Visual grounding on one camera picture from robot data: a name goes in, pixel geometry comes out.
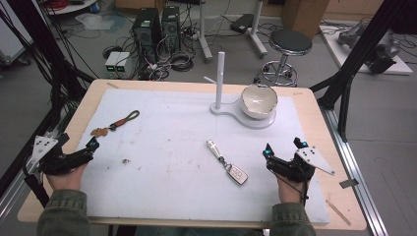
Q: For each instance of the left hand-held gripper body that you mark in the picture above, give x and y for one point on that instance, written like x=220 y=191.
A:
x=65 y=161

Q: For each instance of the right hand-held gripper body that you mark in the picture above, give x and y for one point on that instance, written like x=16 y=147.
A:
x=291 y=168

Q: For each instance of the white key stand with post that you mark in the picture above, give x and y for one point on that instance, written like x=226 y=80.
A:
x=220 y=82

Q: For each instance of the person's left hand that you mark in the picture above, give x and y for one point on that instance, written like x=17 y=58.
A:
x=67 y=181

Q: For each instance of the person's right hand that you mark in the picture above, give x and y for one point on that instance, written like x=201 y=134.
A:
x=291 y=191

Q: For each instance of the white eggshell shaped bowl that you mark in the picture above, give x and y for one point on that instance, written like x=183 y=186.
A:
x=259 y=100

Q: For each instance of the grey tape piece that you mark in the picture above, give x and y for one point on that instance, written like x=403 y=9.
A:
x=348 y=183

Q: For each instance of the thin wooden stick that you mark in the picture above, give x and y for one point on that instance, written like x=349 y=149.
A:
x=338 y=213

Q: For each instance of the grey bench power supply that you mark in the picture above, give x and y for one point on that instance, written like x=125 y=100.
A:
x=111 y=64
x=124 y=65

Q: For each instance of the white foam mat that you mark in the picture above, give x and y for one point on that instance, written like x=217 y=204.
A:
x=170 y=183

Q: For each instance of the black round stool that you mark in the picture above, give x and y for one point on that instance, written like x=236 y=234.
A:
x=290 y=41

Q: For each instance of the white platform with grey robot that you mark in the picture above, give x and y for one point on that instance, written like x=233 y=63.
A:
x=370 y=49

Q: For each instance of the white metal stand leg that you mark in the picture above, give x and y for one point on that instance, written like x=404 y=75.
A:
x=204 y=36
x=257 y=32

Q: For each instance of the black computer tower green label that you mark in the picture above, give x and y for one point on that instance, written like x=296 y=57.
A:
x=146 y=32

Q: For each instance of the brown cardboard box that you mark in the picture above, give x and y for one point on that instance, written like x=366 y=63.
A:
x=305 y=16

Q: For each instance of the flat black box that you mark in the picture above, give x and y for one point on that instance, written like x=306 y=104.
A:
x=242 y=23

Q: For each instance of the aluminium rail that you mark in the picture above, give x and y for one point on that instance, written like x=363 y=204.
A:
x=13 y=193
x=354 y=170

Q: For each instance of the black metal frame strut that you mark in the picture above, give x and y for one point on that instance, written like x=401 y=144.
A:
x=357 y=55
x=49 y=59

